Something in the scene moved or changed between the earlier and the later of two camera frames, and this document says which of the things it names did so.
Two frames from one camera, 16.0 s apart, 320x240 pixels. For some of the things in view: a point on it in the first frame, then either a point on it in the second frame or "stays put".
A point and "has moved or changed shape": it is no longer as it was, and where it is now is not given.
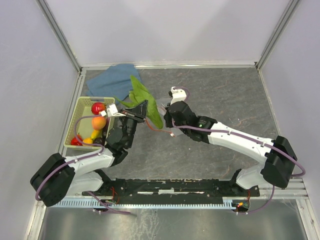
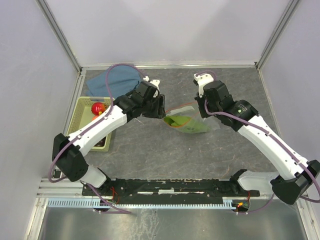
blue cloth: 115,81 stays put
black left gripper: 140,110 to 159,112
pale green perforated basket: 84,130 stays put
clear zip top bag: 161,103 has moved or changed shape
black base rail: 132,189 stays put
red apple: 97,107 stays put
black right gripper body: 168,119 to 211,108
